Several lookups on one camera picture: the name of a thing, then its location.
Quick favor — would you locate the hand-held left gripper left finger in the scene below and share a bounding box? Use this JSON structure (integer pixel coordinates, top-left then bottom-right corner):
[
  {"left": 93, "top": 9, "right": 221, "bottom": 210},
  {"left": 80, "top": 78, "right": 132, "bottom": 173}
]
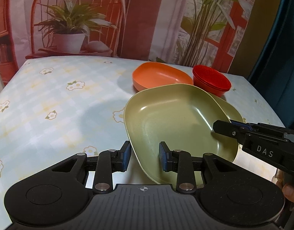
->
[{"left": 51, "top": 141, "right": 132, "bottom": 194}]

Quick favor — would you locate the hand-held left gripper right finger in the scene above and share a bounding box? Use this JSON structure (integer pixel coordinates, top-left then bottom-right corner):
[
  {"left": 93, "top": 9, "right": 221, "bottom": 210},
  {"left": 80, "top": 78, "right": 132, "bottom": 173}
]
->
[{"left": 158, "top": 141, "right": 238, "bottom": 194}]

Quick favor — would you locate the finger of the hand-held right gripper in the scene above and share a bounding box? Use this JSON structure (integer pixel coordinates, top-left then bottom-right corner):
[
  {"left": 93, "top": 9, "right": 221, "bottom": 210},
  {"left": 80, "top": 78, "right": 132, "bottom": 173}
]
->
[
  {"left": 212, "top": 120, "right": 294, "bottom": 141},
  {"left": 242, "top": 132, "right": 294, "bottom": 173}
]

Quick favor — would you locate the green plate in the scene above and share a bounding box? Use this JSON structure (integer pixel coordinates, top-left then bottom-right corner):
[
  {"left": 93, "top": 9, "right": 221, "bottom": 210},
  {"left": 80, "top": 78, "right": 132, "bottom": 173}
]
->
[
  {"left": 215, "top": 98, "right": 245, "bottom": 163},
  {"left": 123, "top": 84, "right": 239, "bottom": 185}
]

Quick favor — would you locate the person's right hand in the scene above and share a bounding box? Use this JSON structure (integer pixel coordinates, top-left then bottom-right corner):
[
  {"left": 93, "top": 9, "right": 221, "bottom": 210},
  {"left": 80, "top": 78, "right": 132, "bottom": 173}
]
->
[{"left": 273, "top": 169, "right": 294, "bottom": 205}]

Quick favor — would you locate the orange plate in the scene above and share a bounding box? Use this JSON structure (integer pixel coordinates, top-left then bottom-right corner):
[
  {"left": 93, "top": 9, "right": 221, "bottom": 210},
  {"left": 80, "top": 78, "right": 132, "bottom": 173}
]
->
[{"left": 132, "top": 62, "right": 194, "bottom": 92}]

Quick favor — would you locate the teal curtain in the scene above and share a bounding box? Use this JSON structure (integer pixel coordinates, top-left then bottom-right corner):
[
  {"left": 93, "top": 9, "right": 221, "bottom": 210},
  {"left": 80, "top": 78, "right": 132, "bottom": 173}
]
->
[{"left": 247, "top": 0, "right": 294, "bottom": 130}]

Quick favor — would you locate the printed room scene backdrop cloth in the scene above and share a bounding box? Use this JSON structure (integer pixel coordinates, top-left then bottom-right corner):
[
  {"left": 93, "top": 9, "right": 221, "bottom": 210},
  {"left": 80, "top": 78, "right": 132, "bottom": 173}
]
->
[{"left": 0, "top": 0, "right": 256, "bottom": 87}]

